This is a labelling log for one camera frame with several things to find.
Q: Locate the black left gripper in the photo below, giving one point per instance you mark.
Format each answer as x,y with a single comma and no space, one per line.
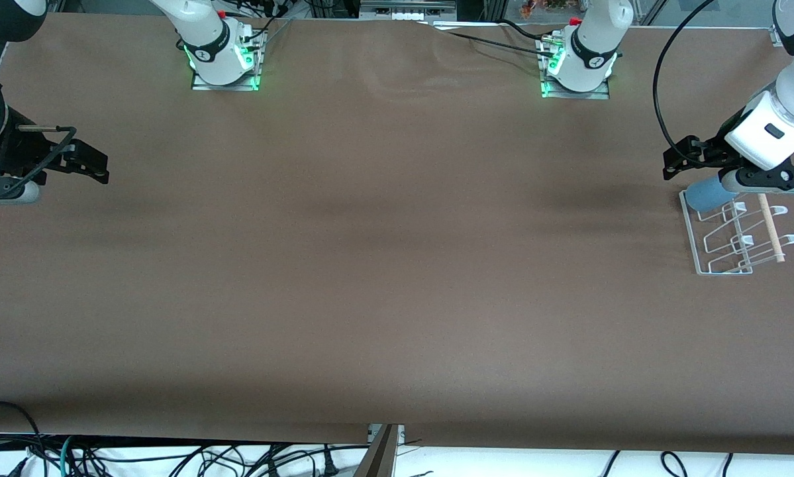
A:
709,152

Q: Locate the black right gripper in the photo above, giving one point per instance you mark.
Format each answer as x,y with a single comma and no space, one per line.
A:
14,151

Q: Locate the blue plastic cup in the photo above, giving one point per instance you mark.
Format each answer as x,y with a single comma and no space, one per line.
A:
704,194

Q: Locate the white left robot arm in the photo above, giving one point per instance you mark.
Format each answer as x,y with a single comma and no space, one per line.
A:
595,40

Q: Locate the orange background object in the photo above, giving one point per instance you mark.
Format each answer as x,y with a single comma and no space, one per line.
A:
542,6

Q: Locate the brown table cover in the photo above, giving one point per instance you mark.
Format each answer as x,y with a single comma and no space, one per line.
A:
396,265

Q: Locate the white power strip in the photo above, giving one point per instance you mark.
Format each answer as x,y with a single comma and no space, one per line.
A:
406,14

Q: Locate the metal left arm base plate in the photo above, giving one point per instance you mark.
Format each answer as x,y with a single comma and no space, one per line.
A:
602,95

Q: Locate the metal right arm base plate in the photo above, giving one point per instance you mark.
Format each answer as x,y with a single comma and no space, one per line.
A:
201,86

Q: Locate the small metal corner bracket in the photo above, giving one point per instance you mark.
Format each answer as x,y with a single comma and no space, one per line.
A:
782,34

